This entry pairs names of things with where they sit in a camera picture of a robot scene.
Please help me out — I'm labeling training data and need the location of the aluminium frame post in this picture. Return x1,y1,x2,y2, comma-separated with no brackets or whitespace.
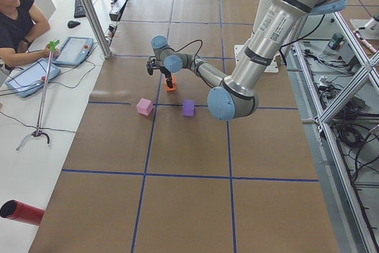
81,0,112,59

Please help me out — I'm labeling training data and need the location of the far blue teach pendant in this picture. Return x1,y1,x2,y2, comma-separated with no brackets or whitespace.
52,36,94,66

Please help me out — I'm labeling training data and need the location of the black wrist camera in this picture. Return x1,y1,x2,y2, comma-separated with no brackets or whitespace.
146,56,162,76

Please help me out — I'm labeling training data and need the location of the pink foam cube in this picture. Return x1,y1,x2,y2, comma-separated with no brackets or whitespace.
136,98,153,116

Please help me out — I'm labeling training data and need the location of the person's hand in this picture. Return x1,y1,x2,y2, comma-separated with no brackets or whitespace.
43,44,61,59

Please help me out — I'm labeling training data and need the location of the blue teach pendant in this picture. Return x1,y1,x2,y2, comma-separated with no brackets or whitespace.
52,36,94,66
5,58,48,97

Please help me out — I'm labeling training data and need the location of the orange foam cube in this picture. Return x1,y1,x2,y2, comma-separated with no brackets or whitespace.
165,75,176,91

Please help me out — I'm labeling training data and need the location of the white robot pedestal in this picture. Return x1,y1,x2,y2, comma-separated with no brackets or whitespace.
232,0,305,76

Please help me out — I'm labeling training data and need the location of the brown paper mat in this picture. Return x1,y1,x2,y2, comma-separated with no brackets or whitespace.
30,0,339,252

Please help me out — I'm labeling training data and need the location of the reacher grabber tool green handle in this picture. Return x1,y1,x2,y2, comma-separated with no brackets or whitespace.
16,39,60,151

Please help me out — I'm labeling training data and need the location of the near blue teach pendant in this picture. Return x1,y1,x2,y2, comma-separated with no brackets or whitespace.
5,58,48,97

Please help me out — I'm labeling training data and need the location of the aluminium frame rail right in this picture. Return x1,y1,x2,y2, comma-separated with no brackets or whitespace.
283,5,378,252

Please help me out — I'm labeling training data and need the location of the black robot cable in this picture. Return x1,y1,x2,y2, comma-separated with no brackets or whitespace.
173,39,205,79

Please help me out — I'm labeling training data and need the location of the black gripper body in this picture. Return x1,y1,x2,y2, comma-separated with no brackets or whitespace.
159,66,172,81

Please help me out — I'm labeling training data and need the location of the person in black shirt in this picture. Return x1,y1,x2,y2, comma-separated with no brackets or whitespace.
1,0,50,71

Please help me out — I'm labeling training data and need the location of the red cylinder tube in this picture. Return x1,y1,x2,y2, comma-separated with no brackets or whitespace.
1,200,45,226

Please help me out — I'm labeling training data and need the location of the black keyboard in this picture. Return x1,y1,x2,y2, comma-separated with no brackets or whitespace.
73,0,86,18

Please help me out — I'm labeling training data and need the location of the purple foam cube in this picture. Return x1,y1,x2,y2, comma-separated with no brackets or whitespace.
182,100,195,117

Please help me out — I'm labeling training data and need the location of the green power adapter box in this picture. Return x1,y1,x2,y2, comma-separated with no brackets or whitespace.
327,33,344,50

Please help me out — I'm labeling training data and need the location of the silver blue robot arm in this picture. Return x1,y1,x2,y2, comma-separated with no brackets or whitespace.
146,0,348,121

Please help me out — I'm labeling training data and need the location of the black computer mouse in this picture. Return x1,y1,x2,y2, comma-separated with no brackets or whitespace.
67,20,81,29

